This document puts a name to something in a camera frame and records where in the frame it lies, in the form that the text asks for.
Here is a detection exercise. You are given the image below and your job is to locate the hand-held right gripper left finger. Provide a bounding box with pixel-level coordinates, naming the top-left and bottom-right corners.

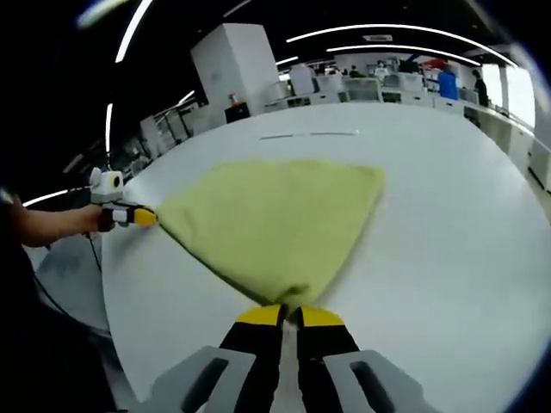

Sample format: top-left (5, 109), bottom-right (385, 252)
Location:
top-left (147, 305), bottom-right (287, 413)

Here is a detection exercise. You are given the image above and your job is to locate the black box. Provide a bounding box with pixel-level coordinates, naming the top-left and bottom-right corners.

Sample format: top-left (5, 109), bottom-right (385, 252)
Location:
top-left (224, 102), bottom-right (251, 125)

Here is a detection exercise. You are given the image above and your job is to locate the white square pillar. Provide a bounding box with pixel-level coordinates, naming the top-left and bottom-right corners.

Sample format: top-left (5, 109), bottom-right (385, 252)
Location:
top-left (189, 22), bottom-right (282, 122)

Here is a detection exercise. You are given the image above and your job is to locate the yellow garment with blue sleeve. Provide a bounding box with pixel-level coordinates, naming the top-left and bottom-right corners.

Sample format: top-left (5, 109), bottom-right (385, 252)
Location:
top-left (155, 157), bottom-right (387, 308)

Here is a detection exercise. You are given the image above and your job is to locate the person's dark clothing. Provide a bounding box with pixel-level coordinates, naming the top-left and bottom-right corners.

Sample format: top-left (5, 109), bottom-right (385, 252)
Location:
top-left (0, 193), bottom-right (118, 413)

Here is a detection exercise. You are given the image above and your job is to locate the white ceiling light strip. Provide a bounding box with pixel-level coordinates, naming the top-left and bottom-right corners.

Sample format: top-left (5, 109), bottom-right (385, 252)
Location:
top-left (285, 23), bottom-right (517, 66)
top-left (325, 44), bottom-right (482, 67)
top-left (115, 0), bottom-right (155, 65)

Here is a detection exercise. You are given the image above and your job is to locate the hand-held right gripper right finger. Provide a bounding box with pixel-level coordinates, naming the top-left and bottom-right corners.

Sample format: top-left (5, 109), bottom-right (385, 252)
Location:
top-left (296, 306), bottom-right (436, 413)

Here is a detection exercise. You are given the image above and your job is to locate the black cable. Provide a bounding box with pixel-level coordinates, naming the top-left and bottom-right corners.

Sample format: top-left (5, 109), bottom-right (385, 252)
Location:
top-left (84, 231), bottom-right (105, 277)

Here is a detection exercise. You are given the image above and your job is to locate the white counter cabinet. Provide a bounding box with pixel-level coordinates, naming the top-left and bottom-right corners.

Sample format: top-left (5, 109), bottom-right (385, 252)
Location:
top-left (463, 104), bottom-right (538, 174)

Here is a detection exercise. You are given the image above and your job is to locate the white wire cart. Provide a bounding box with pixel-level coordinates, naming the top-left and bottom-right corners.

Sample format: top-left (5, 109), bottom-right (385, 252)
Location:
top-left (345, 77), bottom-right (384, 104)

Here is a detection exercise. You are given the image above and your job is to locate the person's left hand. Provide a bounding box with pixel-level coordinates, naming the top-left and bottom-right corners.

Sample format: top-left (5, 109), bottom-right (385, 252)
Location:
top-left (83, 205), bottom-right (112, 234)

